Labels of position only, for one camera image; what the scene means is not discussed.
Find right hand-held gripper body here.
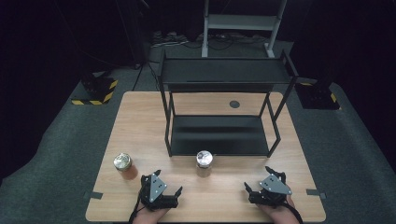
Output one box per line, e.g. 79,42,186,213
248,172,293,209

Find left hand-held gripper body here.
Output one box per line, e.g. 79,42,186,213
138,173,180,212

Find gold lid jar orange contents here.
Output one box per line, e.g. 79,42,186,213
112,152,139,181

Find silver lid glass jar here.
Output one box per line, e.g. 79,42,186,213
195,149,215,178

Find black two-tier metal rack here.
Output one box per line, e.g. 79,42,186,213
156,49,299,158

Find person's left hand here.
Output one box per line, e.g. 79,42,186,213
133,207,171,224

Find person's right hand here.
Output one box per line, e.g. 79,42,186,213
261,195,301,224

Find grey tape strip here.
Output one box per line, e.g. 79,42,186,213
305,188,327,200
83,190,104,201

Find black stand base striped edge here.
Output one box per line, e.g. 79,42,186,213
71,72,120,106
294,78,341,111

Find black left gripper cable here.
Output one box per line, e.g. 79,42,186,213
128,186,145,224

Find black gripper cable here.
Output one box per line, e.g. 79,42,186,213
282,200,304,224
128,186,145,224

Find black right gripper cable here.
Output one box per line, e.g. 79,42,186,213
282,200,304,224

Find bundle of floor cables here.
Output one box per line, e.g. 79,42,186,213
151,30,269,51

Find white metal frame stand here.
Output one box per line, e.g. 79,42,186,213
201,0,288,59

